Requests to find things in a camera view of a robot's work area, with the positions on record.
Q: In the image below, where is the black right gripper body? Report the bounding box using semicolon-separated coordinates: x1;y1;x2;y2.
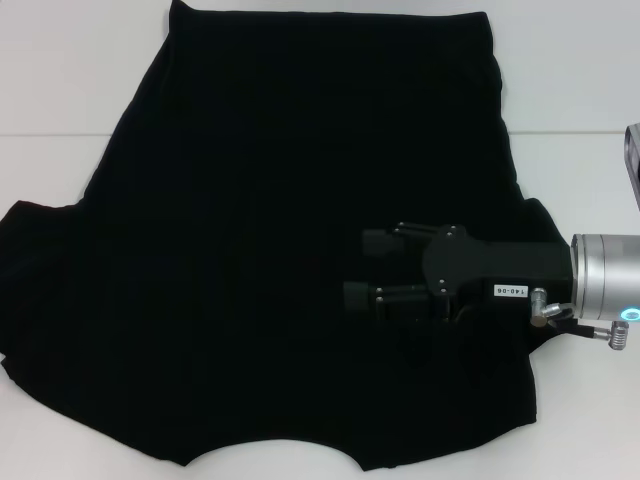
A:
421;224;577;322

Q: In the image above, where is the black shirt with white print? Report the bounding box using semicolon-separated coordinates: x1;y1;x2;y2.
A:
0;0;586;471

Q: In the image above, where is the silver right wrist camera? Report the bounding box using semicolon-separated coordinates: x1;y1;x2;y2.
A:
623;122;640;227

